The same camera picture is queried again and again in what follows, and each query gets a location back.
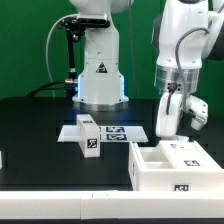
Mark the white cabinet top block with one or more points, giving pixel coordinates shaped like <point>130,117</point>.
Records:
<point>89,136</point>

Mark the white front fence bar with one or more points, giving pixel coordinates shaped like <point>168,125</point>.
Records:
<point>109,205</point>

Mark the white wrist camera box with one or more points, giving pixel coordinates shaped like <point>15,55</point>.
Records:
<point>199,112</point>

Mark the white cabinet body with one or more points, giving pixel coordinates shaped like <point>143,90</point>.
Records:
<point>150,170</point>

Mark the long white door panel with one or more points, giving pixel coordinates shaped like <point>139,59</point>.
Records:
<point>187,156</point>

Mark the white marker base sheet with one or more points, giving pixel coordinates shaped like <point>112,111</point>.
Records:
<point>70,133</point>

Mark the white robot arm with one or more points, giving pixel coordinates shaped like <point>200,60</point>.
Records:
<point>184,34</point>

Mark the short white door panel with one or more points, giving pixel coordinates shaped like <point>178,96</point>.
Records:
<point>181,138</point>

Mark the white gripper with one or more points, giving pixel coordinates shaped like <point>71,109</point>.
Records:
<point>168,117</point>

